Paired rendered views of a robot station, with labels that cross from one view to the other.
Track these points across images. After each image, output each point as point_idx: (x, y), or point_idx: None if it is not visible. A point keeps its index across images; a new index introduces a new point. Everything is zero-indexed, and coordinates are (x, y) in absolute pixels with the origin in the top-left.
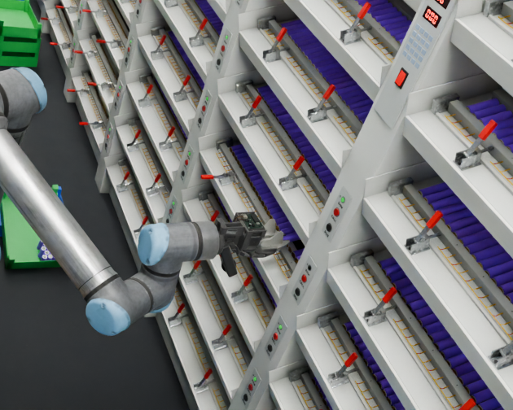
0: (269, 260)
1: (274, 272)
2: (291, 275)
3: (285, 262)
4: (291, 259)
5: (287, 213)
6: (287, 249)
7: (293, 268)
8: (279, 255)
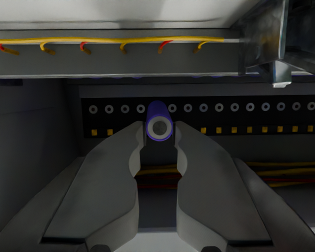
0: (150, 10)
1: (52, 5)
2: (24, 43)
3: (103, 48)
4: (96, 77)
5: (152, 248)
6: (149, 76)
7: (41, 76)
8: (155, 42)
